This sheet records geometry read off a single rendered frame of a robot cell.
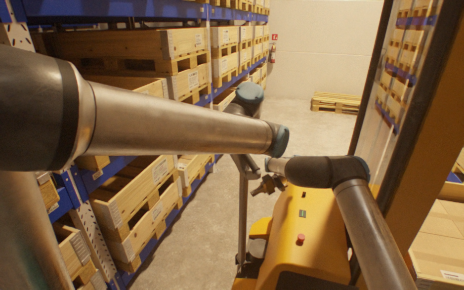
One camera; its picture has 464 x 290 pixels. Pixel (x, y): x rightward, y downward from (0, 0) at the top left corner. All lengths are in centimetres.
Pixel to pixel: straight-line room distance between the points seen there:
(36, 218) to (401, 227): 112
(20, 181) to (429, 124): 99
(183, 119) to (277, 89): 660
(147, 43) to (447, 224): 232
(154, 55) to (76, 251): 142
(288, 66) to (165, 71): 510
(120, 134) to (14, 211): 20
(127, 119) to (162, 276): 208
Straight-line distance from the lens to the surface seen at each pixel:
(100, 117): 27
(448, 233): 177
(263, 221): 215
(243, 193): 135
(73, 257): 153
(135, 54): 213
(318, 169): 83
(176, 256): 240
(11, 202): 42
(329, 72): 678
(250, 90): 74
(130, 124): 29
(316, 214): 151
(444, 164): 101
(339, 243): 140
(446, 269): 155
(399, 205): 107
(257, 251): 183
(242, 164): 121
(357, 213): 78
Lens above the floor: 189
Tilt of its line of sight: 28 degrees down
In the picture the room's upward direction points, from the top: straight up
